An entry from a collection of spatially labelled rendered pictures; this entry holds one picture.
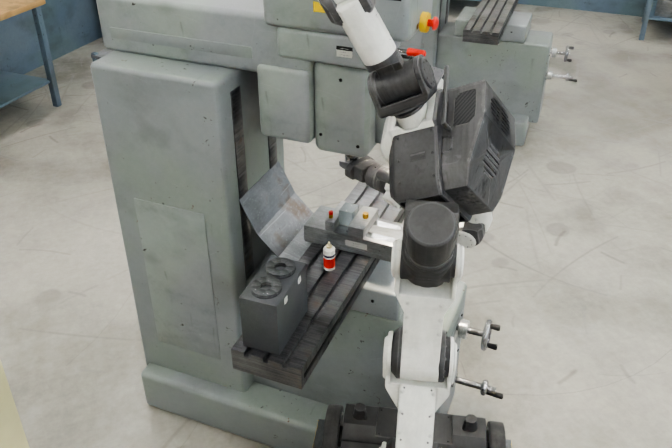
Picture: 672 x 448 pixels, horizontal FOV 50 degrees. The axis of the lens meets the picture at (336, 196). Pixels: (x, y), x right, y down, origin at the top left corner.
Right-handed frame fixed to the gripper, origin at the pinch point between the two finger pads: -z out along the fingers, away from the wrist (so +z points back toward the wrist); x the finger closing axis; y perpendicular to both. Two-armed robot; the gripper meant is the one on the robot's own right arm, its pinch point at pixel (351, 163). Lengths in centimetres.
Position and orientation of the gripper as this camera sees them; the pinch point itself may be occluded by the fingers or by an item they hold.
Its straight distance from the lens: 249.3
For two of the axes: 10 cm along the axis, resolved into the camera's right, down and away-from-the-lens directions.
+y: 0.1, 8.6, 5.1
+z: 6.8, 3.7, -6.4
